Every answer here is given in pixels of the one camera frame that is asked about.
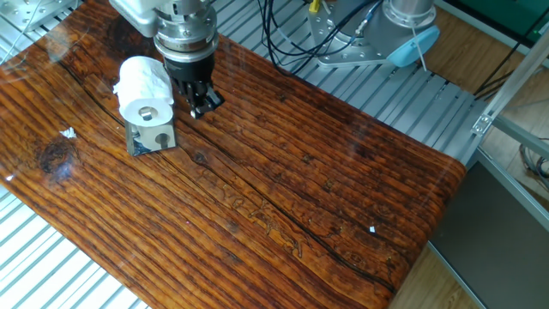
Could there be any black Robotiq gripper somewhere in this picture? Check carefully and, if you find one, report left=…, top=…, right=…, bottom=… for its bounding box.
left=162, top=53, right=226, bottom=120

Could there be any white toilet paper roll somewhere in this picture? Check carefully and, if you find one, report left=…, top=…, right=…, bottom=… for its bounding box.
left=112, top=55, right=176, bottom=128

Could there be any metal roll holder base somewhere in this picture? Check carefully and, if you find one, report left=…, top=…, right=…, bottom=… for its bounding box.
left=124, top=106, right=178, bottom=157

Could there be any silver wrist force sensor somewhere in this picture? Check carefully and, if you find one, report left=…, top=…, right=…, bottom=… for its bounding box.
left=153, top=0, right=220, bottom=64

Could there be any wood-grain table cover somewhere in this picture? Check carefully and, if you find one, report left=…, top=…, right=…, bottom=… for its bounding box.
left=0, top=0, right=468, bottom=309

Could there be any perforated aluminium plate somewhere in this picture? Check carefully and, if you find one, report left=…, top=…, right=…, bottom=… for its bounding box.
left=0, top=0, right=82, bottom=34

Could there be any white zip tie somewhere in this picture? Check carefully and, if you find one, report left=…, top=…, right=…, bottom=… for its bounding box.
left=410, top=27, right=429, bottom=73

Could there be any green workbench top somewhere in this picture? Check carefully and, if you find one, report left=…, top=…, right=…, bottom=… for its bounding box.
left=437, top=0, right=549, bottom=48

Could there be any grey floor mat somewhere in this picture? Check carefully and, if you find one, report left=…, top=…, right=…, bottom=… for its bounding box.
left=428, top=161, right=549, bottom=309

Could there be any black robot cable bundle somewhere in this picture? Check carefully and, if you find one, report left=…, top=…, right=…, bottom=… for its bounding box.
left=256, top=0, right=387, bottom=76

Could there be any black floor cable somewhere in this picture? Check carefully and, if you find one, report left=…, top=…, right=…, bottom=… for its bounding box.
left=474, top=16, right=549, bottom=98

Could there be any aluminium frame post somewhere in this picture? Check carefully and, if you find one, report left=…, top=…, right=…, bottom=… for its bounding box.
left=470, top=25, right=549, bottom=137

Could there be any aluminium frame rail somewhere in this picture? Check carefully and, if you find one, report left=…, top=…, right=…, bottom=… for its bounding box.
left=471, top=148, right=549, bottom=233
left=492, top=114, right=549, bottom=160

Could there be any grey coiled cable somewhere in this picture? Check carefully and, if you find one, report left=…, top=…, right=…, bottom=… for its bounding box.
left=518, top=136, right=549, bottom=192

